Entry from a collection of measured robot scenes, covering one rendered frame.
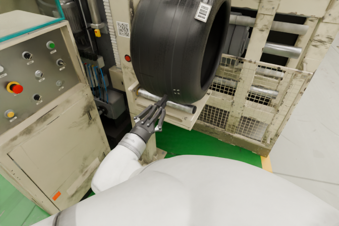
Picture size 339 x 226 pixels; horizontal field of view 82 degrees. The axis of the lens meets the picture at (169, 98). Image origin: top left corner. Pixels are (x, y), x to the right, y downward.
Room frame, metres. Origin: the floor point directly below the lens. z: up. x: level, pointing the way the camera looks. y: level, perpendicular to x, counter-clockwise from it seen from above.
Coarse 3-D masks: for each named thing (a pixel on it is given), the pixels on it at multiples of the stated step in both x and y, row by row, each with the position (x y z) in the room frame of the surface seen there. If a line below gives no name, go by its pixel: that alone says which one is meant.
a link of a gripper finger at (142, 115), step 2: (150, 104) 0.60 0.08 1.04; (148, 106) 0.59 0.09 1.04; (150, 106) 0.59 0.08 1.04; (146, 108) 0.58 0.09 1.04; (148, 108) 0.58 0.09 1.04; (144, 110) 0.57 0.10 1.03; (146, 110) 0.57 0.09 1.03; (148, 110) 0.58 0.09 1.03; (142, 112) 0.56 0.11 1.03; (144, 112) 0.56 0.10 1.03; (146, 112) 0.57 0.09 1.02; (148, 112) 0.58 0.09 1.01; (140, 114) 0.55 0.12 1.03; (142, 114) 0.55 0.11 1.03; (144, 114) 0.56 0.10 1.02; (146, 114) 0.57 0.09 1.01; (136, 116) 0.54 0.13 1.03; (138, 116) 0.54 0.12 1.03; (140, 116) 0.55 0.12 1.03; (142, 116) 0.55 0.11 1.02; (144, 116) 0.56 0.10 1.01; (134, 118) 0.53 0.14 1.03; (136, 118) 0.53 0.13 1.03; (140, 118) 0.54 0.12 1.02; (142, 118) 0.55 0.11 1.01
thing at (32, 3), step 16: (0, 0) 0.76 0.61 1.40; (16, 0) 0.81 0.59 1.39; (32, 0) 0.86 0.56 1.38; (48, 0) 0.92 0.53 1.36; (0, 16) 0.74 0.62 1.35; (16, 16) 0.79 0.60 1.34; (32, 16) 0.84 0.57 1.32; (48, 16) 0.90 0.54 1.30; (64, 16) 0.96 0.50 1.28; (0, 32) 0.72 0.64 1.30; (16, 32) 0.76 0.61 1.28
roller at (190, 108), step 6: (138, 90) 0.86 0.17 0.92; (144, 90) 0.85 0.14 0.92; (144, 96) 0.83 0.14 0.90; (150, 96) 0.81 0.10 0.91; (156, 96) 0.80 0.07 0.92; (168, 102) 0.76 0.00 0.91; (174, 102) 0.75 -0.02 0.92; (180, 108) 0.73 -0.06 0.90; (186, 108) 0.72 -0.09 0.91; (192, 108) 0.71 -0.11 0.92
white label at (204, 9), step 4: (200, 4) 0.70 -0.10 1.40; (204, 4) 0.70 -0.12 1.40; (200, 8) 0.69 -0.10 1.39; (204, 8) 0.69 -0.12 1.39; (208, 8) 0.69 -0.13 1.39; (200, 12) 0.68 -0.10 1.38; (204, 12) 0.68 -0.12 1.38; (208, 12) 0.68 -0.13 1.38; (196, 16) 0.67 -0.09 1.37; (200, 16) 0.67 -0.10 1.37; (204, 16) 0.67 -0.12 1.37; (204, 20) 0.66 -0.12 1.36
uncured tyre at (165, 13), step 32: (160, 0) 0.75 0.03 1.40; (192, 0) 0.71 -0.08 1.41; (224, 0) 0.84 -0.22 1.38; (160, 32) 0.67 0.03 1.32; (192, 32) 0.64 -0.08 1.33; (224, 32) 1.01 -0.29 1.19; (160, 64) 0.63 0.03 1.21; (192, 64) 0.61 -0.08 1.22; (160, 96) 0.71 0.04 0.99; (192, 96) 0.64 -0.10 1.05
